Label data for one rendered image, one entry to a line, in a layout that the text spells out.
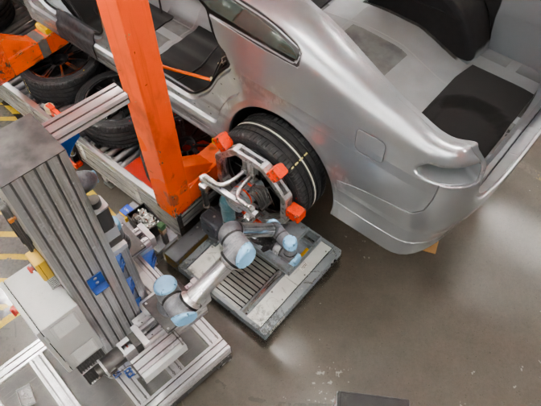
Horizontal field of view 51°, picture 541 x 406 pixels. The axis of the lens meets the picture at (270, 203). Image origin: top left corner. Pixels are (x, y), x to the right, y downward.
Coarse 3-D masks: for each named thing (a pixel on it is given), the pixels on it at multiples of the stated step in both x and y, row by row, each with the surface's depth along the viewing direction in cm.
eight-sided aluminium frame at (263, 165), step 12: (240, 144) 318; (216, 156) 335; (228, 156) 325; (240, 156) 315; (252, 156) 315; (228, 168) 348; (264, 168) 308; (276, 192) 314; (288, 192) 315; (252, 204) 355; (288, 204) 323; (264, 216) 350; (276, 216) 343
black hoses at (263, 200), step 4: (256, 176) 323; (260, 176) 323; (248, 188) 317; (252, 188) 313; (256, 188) 309; (260, 188) 309; (264, 188) 309; (248, 192) 318; (252, 192) 309; (256, 192) 308; (260, 192) 307; (264, 192) 309; (252, 196) 307; (256, 196) 307; (260, 196) 308; (264, 196) 309; (256, 200) 306; (260, 200) 308; (264, 200) 309; (268, 200) 311; (260, 204) 308; (264, 204) 309; (268, 204) 311; (260, 208) 309; (264, 208) 309
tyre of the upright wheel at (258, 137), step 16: (240, 128) 325; (256, 128) 318; (272, 128) 317; (288, 128) 317; (256, 144) 312; (272, 144) 310; (304, 144) 316; (272, 160) 312; (288, 160) 310; (304, 160) 315; (288, 176) 311; (304, 176) 315; (320, 176) 325; (304, 192) 318; (320, 192) 333; (304, 208) 326
